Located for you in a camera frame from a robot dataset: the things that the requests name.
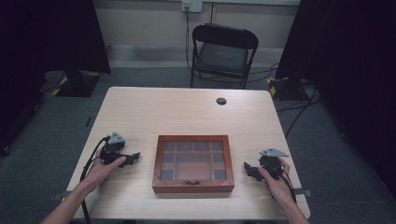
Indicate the grey table edge bracket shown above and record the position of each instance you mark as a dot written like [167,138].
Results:
[303,192]

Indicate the white wall socket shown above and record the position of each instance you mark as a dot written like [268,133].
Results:
[192,5]

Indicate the wooden box with glass lid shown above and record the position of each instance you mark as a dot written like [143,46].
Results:
[193,165]

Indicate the person's right hand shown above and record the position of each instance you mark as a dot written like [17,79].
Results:
[280,188]

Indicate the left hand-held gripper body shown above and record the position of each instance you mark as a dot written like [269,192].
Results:
[110,154]

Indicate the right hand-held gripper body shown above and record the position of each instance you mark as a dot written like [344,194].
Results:
[272,165]

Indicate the black stand base yellow tape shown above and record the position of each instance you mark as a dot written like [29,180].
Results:
[286,88]
[77,84]

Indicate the black folding chair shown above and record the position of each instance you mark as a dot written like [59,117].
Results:
[222,54]

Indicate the person's left hand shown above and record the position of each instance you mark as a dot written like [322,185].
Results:
[101,171]

